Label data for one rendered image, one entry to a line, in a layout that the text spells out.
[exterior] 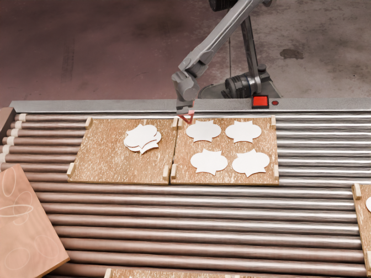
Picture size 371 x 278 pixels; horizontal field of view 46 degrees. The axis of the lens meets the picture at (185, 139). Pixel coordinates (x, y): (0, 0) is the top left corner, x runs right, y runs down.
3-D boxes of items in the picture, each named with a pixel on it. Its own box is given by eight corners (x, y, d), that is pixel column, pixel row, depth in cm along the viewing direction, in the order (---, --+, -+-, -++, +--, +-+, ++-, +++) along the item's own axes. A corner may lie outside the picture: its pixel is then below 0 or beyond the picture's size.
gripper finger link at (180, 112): (199, 114, 177) (194, 96, 171) (197, 126, 172) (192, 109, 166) (182, 116, 179) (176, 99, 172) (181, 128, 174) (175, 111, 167)
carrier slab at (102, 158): (90, 121, 201) (90, 118, 199) (179, 122, 194) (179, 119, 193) (68, 182, 177) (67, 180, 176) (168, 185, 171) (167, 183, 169)
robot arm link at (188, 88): (202, 66, 168) (187, 54, 162) (215, 81, 160) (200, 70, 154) (181, 89, 171) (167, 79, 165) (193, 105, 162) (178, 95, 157)
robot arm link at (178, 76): (182, 67, 166) (168, 73, 165) (189, 75, 161) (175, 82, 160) (186, 81, 170) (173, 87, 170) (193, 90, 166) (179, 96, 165)
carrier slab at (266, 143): (180, 121, 194) (180, 118, 193) (275, 119, 188) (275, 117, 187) (171, 185, 171) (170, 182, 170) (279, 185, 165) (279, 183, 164)
